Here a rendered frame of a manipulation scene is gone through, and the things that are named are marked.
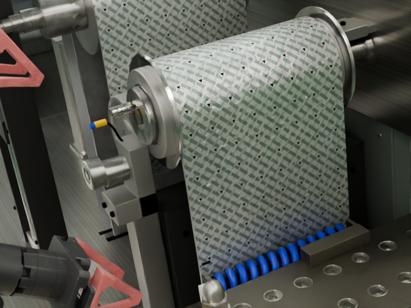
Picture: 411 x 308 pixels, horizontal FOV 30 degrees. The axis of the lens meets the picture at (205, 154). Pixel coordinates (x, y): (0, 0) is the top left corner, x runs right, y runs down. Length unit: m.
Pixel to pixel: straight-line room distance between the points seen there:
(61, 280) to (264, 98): 0.33
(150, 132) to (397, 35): 0.35
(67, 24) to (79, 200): 0.51
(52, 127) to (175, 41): 0.82
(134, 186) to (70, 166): 0.69
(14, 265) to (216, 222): 0.26
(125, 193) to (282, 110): 0.23
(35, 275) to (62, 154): 0.89
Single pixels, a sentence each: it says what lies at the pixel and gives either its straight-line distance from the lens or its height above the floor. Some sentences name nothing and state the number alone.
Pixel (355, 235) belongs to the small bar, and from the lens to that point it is 1.04.
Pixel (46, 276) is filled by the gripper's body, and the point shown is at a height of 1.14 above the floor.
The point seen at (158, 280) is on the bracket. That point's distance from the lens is 1.08.
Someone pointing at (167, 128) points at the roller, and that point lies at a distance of 0.90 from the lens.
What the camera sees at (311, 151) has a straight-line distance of 1.01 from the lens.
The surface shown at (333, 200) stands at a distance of 1.07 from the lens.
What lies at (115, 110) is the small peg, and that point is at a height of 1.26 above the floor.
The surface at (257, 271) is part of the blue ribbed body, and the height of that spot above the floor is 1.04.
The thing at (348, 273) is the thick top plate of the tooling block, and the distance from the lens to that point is 1.00.
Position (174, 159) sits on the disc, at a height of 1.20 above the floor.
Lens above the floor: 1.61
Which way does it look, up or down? 26 degrees down
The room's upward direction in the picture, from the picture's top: 8 degrees counter-clockwise
